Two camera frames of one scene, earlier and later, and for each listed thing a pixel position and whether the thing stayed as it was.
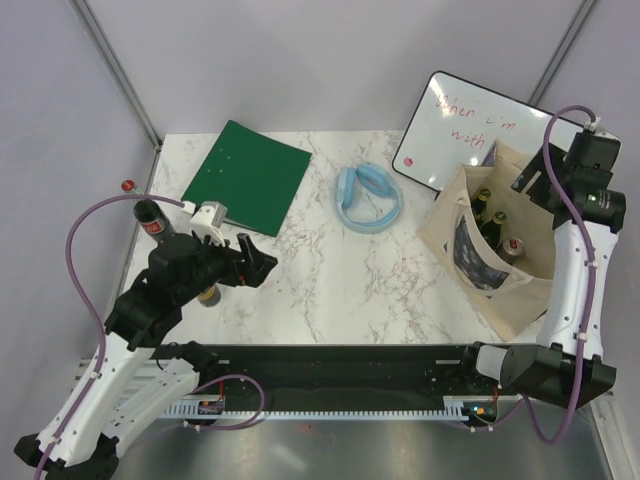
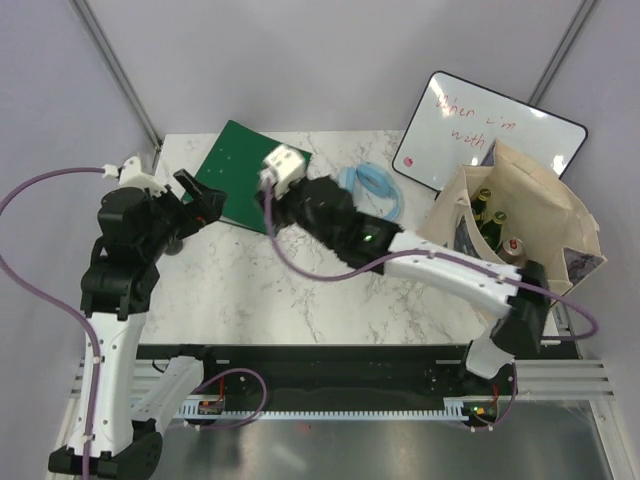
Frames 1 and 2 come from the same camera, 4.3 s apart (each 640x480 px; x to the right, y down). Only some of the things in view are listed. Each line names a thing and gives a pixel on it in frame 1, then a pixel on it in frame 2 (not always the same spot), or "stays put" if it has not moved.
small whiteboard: (455, 121) stays put
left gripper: (258, 266) → (207, 207)
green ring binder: (251, 175) stays put
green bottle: (492, 228) stays put
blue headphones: (373, 178) stays put
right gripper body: (539, 189) → (290, 210)
